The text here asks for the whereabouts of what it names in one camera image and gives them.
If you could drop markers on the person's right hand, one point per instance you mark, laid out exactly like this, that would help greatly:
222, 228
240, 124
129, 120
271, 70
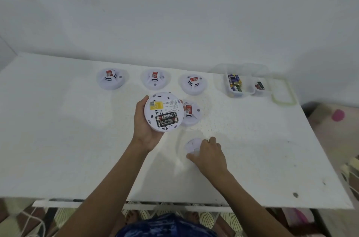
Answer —
213, 161

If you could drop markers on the white battery cover plate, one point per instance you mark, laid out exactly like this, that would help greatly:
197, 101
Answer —
193, 144

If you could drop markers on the person's right foot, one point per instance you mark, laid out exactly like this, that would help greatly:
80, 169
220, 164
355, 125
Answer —
193, 215

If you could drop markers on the black battery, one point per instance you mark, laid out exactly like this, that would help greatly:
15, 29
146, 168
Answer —
167, 123
261, 85
167, 117

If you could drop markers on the cream fabric with pink dots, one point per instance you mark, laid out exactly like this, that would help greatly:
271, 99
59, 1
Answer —
331, 138

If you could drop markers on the pile of assorted batteries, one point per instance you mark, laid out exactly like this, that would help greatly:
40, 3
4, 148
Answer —
235, 82

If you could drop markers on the person's left forearm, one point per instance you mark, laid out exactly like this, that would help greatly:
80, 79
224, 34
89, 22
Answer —
101, 194

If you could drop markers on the person's foot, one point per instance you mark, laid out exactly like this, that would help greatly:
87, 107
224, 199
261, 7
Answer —
193, 215
130, 217

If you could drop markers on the white table frame rail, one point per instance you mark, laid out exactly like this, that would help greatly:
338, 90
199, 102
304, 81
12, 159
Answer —
112, 205

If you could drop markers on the clear lid with green rim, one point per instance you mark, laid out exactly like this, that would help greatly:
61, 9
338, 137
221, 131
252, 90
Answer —
293, 96

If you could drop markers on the person's left foot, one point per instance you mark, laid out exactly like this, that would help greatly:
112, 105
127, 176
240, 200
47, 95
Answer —
130, 217

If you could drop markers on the person's right forearm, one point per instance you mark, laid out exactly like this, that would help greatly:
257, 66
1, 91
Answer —
252, 208

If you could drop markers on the person's blue clothing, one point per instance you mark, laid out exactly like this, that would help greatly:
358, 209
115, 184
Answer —
165, 227

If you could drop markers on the person's left hand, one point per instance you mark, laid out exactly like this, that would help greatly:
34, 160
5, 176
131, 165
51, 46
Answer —
144, 133

